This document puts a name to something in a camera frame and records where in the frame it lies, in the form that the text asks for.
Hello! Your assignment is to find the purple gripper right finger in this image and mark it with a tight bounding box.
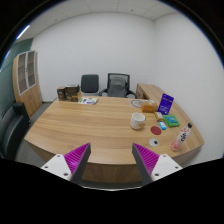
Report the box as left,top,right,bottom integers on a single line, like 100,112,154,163
132,143,159,185

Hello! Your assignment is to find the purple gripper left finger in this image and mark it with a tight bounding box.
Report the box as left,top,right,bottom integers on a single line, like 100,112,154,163
64,143,91,182

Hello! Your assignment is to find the clear plastic water bottle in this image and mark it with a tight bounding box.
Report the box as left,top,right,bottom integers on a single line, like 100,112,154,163
171,122,193,151

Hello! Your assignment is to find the small white round lid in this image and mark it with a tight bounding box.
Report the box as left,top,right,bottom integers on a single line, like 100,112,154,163
149,138,159,147

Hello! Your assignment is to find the red round coaster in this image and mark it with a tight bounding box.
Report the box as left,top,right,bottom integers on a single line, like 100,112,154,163
151,126,162,135

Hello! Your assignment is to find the small blue white box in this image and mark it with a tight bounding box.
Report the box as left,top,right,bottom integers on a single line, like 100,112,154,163
159,121,167,130

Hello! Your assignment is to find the white ceramic mug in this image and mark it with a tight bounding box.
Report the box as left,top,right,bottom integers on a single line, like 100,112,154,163
130,113,146,130

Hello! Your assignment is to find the small yellow packet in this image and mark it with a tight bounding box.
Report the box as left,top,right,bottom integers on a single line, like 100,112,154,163
154,112,164,121

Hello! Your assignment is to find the green box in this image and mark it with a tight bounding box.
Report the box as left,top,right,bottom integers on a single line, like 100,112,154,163
163,115,180,127

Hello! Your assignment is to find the orange snack bag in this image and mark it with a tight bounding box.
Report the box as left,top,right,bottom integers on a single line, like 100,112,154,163
141,102,158,113

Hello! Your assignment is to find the round plate on desk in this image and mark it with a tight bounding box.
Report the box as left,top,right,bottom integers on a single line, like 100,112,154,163
130,99,142,108

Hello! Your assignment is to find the green white booklet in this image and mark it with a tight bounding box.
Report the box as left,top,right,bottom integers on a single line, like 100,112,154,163
78,97,98,105

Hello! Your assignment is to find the purple standing sign card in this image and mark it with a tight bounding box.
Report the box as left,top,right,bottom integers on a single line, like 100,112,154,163
158,94,174,115

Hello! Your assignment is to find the dark brown gift box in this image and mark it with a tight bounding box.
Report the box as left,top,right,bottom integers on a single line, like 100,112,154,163
65,84,81,102

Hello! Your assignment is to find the small brown box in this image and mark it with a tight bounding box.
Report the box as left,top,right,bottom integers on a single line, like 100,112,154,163
57,86,66,101

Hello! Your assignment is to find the wooden side desk extension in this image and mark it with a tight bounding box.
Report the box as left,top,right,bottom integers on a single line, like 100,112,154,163
136,83,164,104

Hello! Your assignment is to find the black leather sofa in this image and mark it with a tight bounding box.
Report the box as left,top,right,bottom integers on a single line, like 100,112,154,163
0,102,30,160

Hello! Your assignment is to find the dark grey office chair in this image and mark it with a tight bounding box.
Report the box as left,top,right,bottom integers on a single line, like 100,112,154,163
81,74,99,95

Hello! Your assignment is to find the grey mesh office chair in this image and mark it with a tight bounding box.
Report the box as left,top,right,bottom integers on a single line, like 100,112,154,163
99,73,136,98

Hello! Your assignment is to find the wooden glass-door cabinet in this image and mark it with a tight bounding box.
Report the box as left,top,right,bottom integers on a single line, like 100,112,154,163
12,51,42,116

